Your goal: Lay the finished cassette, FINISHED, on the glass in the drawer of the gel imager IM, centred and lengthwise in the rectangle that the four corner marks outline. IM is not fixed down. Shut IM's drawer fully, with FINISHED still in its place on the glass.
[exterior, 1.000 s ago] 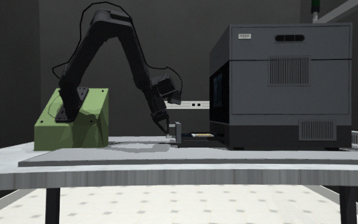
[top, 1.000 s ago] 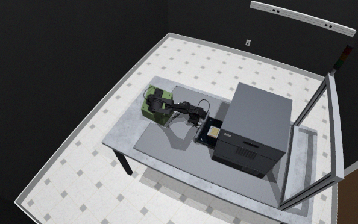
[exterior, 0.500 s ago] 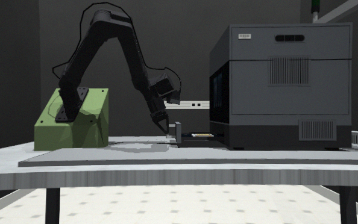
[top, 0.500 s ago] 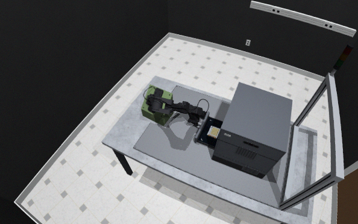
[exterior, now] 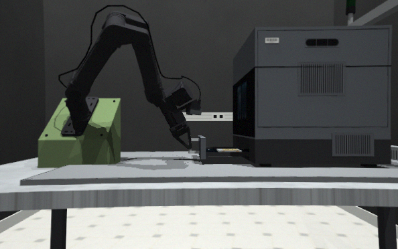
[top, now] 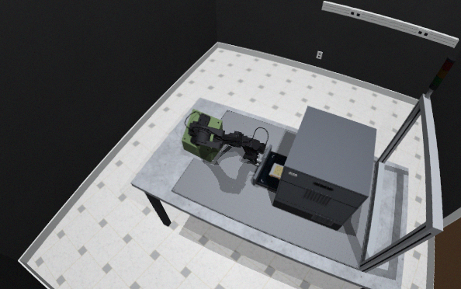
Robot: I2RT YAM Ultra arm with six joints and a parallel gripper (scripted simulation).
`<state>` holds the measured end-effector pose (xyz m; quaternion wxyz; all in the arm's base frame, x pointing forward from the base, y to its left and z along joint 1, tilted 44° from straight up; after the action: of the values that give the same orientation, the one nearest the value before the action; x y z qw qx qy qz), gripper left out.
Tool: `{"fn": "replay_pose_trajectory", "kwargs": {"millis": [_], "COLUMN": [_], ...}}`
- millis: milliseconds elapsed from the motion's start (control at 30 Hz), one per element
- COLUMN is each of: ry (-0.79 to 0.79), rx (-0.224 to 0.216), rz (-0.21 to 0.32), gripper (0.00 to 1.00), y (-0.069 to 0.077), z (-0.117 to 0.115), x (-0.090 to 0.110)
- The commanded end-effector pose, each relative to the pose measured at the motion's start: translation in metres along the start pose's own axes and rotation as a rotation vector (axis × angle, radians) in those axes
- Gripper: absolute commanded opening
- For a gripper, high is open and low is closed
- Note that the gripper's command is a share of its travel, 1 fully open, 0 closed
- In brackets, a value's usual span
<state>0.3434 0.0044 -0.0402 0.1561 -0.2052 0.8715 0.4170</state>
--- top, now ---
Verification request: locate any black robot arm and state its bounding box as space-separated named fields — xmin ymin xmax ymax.
xmin=188 ymin=113 xmax=266 ymax=155

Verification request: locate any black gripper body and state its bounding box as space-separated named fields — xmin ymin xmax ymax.
xmin=243 ymin=148 xmax=258 ymax=160

